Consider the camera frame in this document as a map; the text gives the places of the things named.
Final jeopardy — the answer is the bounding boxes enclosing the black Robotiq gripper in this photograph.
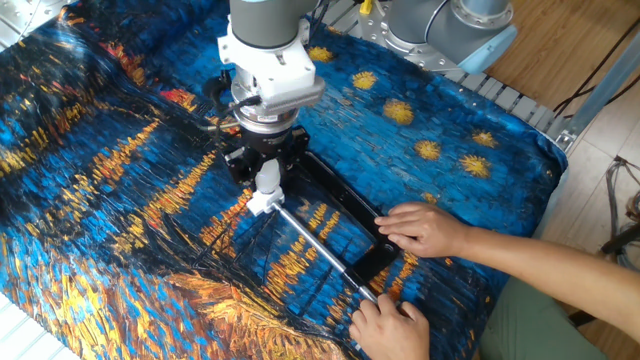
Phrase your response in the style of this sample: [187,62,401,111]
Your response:
[222,125,312,187]

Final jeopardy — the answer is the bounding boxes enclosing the white light bulb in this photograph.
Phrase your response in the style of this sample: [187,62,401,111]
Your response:
[254,158,283,196]

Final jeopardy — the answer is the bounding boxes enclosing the black C-clamp with silver screw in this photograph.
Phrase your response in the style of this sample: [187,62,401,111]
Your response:
[272,149,402,304]

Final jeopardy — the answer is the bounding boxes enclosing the person's right forearm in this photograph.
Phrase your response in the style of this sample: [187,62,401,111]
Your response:
[457,227,640,344]

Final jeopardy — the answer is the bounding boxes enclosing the person's right hand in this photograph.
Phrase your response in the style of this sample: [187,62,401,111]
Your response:
[373,201,472,260]

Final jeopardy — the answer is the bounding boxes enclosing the person's left hand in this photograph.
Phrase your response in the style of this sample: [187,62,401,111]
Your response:
[348,293,432,360]

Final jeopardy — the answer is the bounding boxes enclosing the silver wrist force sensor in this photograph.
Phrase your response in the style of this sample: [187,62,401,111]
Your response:
[229,74,302,136]

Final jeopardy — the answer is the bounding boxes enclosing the white lamp socket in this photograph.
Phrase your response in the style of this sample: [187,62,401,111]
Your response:
[245,185,287,218]

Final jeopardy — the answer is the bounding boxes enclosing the starry night painting cloth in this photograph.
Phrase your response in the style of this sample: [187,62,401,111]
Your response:
[0,0,569,360]

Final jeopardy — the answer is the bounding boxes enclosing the green trousers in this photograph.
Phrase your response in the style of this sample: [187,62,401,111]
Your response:
[478,277,609,360]

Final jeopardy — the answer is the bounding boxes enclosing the black stand leg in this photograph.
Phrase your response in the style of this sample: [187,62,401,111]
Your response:
[599,222,640,255]

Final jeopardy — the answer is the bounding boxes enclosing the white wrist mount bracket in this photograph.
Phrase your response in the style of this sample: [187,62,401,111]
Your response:
[216,17,328,118]

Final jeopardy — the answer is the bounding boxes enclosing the black wrist cable with connector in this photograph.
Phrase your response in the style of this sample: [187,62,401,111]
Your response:
[199,69,264,134]

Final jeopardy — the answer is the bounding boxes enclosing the black floor cable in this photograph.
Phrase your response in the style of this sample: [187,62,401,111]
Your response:
[552,17,640,119]

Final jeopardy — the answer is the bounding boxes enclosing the aluminium frame post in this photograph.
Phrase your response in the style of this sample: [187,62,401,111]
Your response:
[554,29,640,152]

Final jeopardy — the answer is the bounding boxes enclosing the grey hose bundle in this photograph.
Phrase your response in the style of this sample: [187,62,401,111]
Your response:
[602,154,640,284]

